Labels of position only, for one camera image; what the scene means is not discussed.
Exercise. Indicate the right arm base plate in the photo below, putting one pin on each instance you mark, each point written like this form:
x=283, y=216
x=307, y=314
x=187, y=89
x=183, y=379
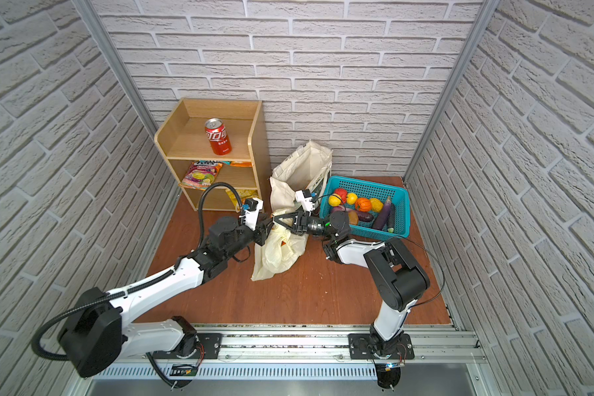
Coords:
x=364, y=346

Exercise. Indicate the pink green candy bag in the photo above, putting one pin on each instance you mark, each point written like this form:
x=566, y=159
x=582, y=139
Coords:
x=201, y=175

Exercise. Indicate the canvas tote bag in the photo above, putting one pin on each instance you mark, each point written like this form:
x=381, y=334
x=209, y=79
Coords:
x=308, y=168

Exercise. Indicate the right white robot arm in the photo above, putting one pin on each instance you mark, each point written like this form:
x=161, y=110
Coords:
x=399, y=278

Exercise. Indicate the teal plastic basket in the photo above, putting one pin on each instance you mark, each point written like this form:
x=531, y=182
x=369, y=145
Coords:
x=368, y=189

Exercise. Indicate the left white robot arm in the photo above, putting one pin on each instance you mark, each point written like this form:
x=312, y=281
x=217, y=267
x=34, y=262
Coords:
x=106, y=329

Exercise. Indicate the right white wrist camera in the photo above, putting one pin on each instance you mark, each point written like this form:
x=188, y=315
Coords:
x=306, y=199

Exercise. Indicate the aluminium rail frame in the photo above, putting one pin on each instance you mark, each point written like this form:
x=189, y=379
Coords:
x=425, y=358

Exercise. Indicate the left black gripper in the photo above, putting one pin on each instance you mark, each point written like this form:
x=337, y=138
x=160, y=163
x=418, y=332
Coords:
x=265, y=230

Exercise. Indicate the red toy tomato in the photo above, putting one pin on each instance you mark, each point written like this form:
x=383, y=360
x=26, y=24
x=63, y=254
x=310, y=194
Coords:
x=342, y=194

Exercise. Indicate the wooden shelf unit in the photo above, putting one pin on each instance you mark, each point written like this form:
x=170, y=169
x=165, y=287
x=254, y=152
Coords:
x=228, y=131

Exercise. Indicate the orange toy pumpkin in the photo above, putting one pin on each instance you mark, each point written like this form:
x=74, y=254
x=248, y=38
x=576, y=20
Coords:
x=363, y=205

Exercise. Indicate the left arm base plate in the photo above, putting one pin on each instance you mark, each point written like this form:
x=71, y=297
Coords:
x=191, y=348

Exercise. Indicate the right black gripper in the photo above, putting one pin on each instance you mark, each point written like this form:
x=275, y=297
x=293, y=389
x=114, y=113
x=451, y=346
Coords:
x=304, y=224

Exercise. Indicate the purple toy eggplant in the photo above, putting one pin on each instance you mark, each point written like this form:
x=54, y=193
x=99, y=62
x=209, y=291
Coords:
x=382, y=220

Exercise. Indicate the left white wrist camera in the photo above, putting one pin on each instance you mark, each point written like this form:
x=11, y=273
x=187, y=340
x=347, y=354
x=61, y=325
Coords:
x=250, y=211

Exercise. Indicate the yellow chip bag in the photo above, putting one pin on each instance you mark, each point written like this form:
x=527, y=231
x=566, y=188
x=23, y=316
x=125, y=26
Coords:
x=243, y=194

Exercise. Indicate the thin cream plastic bag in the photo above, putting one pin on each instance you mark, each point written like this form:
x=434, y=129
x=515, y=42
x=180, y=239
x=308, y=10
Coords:
x=280, y=252

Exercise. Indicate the red cola can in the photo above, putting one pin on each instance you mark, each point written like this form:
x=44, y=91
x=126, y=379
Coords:
x=218, y=137

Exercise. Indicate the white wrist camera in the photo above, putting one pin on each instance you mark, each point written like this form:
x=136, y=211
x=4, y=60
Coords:
x=250, y=211
x=306, y=199

